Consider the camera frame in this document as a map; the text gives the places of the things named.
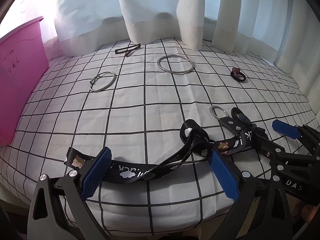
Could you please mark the checkered white bed sheet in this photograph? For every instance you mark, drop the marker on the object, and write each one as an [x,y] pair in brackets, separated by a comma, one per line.
[139,118]

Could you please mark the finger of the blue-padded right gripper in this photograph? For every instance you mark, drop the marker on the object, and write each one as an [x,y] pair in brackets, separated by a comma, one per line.
[286,129]
[258,138]

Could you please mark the brown metal hair clip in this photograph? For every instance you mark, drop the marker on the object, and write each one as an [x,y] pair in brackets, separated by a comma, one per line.
[127,51]

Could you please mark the plain silver bangle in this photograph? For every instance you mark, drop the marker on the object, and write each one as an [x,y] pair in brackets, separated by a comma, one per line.
[175,64]

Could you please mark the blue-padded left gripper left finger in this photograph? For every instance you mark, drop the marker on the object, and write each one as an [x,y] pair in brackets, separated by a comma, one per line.
[93,172]

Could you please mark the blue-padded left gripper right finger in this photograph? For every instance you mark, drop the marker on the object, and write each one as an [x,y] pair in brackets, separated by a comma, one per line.
[224,176]

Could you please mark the silver clasp bangle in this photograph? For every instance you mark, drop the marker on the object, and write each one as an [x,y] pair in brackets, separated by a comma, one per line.
[102,81]

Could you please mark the person's right hand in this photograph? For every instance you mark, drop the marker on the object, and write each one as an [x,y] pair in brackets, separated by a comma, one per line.
[308,212]

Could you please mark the pink plastic storage bin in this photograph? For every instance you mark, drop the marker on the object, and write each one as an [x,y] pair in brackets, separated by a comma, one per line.
[23,62]

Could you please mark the white curtain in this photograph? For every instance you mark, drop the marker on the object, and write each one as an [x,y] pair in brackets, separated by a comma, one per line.
[285,31]

